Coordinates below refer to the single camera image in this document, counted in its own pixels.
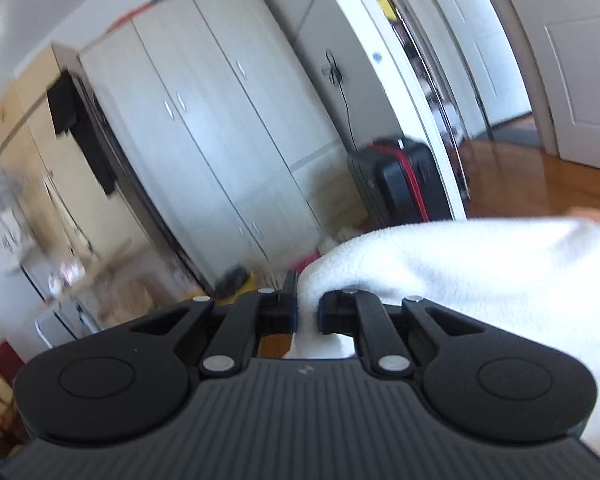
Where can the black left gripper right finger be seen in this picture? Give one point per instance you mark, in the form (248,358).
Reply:
(481,380)

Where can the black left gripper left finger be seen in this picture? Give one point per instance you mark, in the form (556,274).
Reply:
(132,379)

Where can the white fleece zip jacket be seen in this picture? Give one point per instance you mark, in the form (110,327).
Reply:
(538,278)

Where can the beige wooden cabinet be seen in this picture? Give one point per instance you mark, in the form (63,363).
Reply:
(68,212)

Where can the yellow trash bin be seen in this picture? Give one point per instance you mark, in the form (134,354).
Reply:
(233,283)

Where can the black red suitcase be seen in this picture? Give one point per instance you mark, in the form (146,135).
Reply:
(399,182)

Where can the black hanging garment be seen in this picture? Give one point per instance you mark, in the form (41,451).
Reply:
(70,115)

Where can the white wardrobe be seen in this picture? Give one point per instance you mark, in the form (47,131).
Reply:
(225,132)

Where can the metal storage shelf rack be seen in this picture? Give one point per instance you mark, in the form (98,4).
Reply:
(438,92)

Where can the white room door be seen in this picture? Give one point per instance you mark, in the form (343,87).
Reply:
(565,39)

